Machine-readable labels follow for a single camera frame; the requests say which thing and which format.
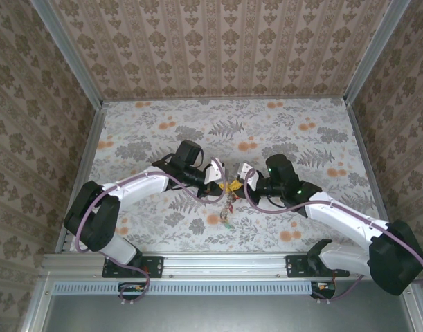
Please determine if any aluminium frame post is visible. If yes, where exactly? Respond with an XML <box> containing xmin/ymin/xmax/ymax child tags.
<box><xmin>29</xmin><ymin>0</ymin><xmax>105</xmax><ymax>110</ymax></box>
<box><xmin>344</xmin><ymin>0</ymin><xmax>411</xmax><ymax>107</ymax></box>

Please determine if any grey slotted cable duct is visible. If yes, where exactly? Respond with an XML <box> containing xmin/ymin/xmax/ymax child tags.
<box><xmin>53</xmin><ymin>279</ymin><xmax>318</xmax><ymax>295</ymax></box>

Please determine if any aluminium frame rail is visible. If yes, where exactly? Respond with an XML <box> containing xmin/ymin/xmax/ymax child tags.
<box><xmin>403</xmin><ymin>290</ymin><xmax>423</xmax><ymax>332</ymax></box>
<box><xmin>345</xmin><ymin>100</ymin><xmax>394</xmax><ymax>225</ymax></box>
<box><xmin>41</xmin><ymin>252</ymin><xmax>363</xmax><ymax>279</ymax></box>
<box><xmin>20</xmin><ymin>273</ymin><xmax>55</xmax><ymax>332</ymax></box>
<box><xmin>102</xmin><ymin>95</ymin><xmax>349</xmax><ymax>104</ymax></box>
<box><xmin>54</xmin><ymin>103</ymin><xmax>108</xmax><ymax>255</ymax></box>

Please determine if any grey metal panel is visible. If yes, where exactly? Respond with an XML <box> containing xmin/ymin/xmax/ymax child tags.
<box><xmin>41</xmin><ymin>293</ymin><xmax>416</xmax><ymax>332</ymax></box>

